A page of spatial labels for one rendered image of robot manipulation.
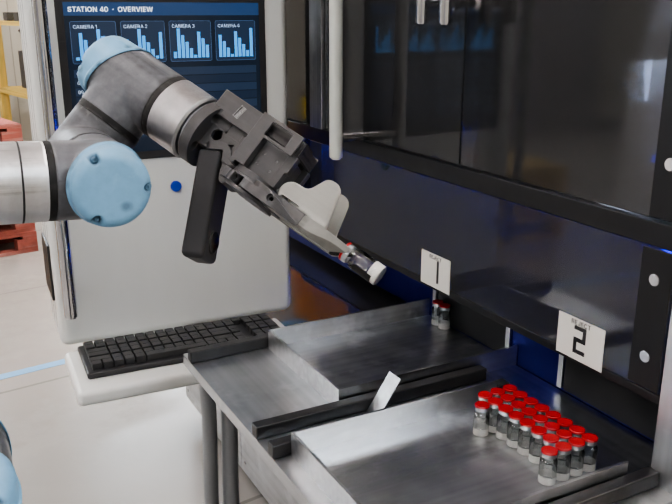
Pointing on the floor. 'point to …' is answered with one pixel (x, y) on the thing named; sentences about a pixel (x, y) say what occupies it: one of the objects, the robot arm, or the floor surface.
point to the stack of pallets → (23, 238)
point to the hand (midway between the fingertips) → (335, 252)
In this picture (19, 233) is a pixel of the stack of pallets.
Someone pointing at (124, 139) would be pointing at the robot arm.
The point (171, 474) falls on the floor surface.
